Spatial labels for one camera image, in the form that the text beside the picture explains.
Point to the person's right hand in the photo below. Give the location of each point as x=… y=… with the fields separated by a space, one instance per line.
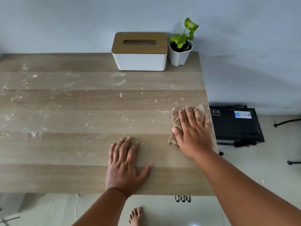
x=195 y=136

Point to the person's left hand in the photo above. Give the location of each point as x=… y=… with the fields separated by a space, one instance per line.
x=121 y=170

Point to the person's left thumb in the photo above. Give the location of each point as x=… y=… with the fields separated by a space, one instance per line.
x=145 y=172

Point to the person's right middle finger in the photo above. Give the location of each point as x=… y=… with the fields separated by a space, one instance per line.
x=191 y=116

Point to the person's left middle finger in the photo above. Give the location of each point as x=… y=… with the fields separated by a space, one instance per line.
x=124 y=148

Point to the person's left little finger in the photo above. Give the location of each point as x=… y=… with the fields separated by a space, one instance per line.
x=111 y=154

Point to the person's right little finger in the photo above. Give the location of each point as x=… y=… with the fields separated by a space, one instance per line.
x=207 y=121

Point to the person's right thumb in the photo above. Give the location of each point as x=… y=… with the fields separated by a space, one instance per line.
x=177 y=137

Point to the brown cleaning cloth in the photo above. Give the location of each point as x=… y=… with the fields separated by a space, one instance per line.
x=175 y=129

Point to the person's left forearm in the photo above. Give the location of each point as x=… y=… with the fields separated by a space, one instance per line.
x=100 y=208

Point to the person's right forearm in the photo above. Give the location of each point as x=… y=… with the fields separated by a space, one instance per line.
x=242 y=192

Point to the black printer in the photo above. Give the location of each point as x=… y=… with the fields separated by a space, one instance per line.
x=236 y=126

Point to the person's foot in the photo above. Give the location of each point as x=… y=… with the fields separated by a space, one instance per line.
x=135 y=217

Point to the white plant pot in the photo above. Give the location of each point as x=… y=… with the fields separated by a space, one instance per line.
x=179 y=53

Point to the green leafy plant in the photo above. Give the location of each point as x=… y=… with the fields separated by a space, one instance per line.
x=184 y=36

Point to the white tissue box wooden lid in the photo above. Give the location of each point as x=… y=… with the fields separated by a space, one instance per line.
x=140 y=52

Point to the grey metal stand leg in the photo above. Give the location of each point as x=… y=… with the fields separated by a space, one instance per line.
x=9 y=219

